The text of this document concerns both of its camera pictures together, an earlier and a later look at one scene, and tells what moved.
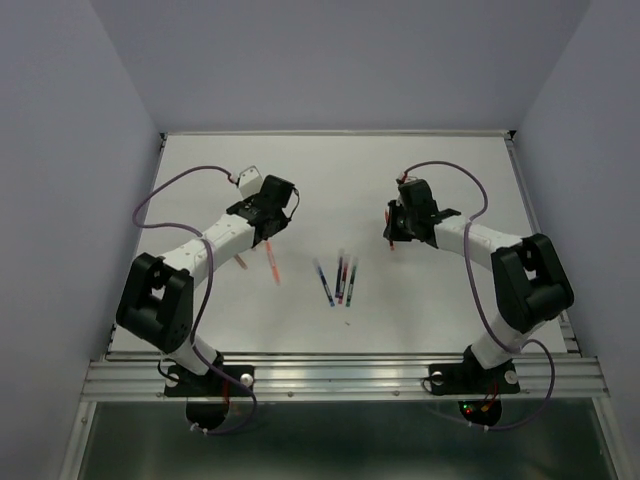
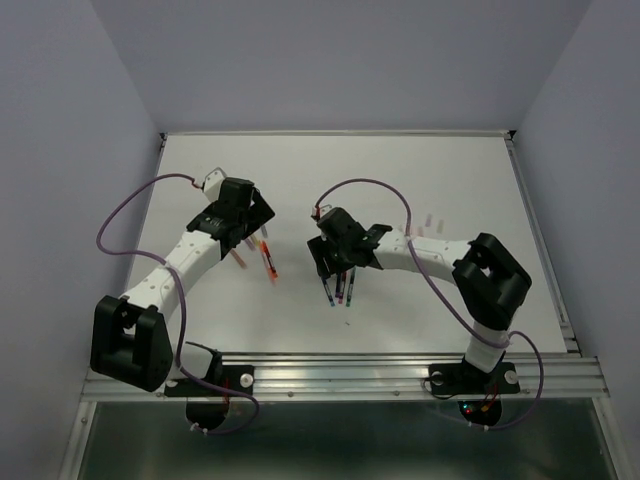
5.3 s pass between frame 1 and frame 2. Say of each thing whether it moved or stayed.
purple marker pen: stayed
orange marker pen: stayed
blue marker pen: stayed
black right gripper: moved
